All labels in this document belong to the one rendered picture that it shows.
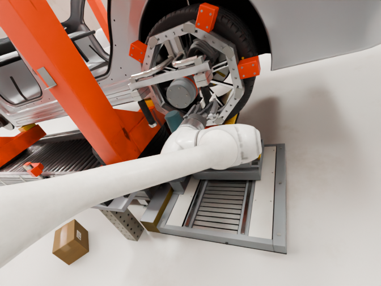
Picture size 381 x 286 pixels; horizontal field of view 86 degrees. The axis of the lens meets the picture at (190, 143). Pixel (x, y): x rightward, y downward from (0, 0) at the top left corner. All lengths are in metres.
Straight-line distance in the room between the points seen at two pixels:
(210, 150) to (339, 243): 1.02
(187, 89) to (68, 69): 0.57
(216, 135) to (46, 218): 0.36
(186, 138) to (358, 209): 1.12
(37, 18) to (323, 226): 1.69
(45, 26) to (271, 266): 1.54
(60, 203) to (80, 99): 0.85
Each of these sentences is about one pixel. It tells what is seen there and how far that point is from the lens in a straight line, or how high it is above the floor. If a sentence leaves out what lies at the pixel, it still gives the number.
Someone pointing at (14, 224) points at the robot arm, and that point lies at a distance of 0.31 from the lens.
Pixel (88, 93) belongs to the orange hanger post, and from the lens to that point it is 1.19.
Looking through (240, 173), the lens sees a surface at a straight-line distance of 1.45.
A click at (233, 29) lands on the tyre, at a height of 1.02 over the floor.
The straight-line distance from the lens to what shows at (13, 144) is 3.07.
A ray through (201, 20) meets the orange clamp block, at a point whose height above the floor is 1.11.
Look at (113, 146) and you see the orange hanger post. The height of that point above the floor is 0.70.
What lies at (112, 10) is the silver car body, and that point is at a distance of 1.52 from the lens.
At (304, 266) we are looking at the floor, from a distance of 1.27.
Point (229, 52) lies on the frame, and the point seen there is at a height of 0.95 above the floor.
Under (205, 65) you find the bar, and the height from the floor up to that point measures 0.97.
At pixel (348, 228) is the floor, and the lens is 1.40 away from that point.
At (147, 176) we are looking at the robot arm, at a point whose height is 0.96.
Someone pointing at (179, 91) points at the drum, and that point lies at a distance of 0.99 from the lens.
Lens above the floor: 1.17
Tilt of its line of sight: 31 degrees down
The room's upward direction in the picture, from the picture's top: 24 degrees counter-clockwise
